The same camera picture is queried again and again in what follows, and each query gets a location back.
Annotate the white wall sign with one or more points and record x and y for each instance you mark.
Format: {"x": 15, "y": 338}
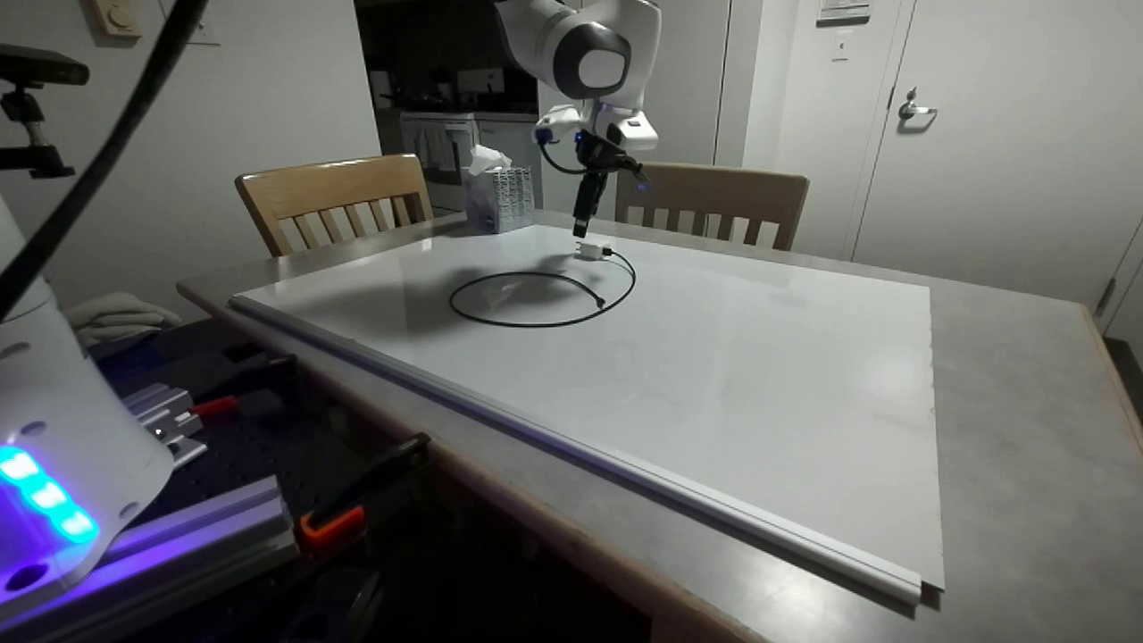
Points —
{"x": 845, "y": 11}

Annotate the silver metal bracket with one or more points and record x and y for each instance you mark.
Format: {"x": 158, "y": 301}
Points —
{"x": 167, "y": 421}

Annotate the white kitchen cabinet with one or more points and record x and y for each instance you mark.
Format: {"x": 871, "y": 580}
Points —
{"x": 431, "y": 145}

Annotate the white charger adapter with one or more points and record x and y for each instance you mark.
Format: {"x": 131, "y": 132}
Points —
{"x": 593, "y": 250}

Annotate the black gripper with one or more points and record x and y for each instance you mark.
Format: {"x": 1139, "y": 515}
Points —
{"x": 599, "y": 156}

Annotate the black camera on mount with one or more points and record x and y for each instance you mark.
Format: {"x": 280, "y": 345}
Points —
{"x": 37, "y": 65}

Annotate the white whiteboard with aluminium frame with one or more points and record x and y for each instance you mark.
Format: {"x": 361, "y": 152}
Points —
{"x": 715, "y": 394}

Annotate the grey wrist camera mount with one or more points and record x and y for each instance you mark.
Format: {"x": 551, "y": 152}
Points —
{"x": 628, "y": 126}

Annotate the beige round wall thermostat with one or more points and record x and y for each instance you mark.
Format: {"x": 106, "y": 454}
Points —
{"x": 116, "y": 20}

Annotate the wooden slat-back chair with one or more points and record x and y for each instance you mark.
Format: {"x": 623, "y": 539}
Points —
{"x": 335, "y": 180}
{"x": 715, "y": 188}

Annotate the white door with lever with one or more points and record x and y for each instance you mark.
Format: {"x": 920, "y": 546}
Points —
{"x": 1013, "y": 156}

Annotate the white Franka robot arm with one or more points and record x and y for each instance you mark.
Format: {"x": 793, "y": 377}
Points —
{"x": 531, "y": 31}

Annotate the blue-grey tissue box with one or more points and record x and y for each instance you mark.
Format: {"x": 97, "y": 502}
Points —
{"x": 501, "y": 202}

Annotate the white cloth bundle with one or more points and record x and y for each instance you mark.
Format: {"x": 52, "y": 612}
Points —
{"x": 121, "y": 317}

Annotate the white tissue sheet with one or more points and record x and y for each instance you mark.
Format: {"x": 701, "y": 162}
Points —
{"x": 487, "y": 159}

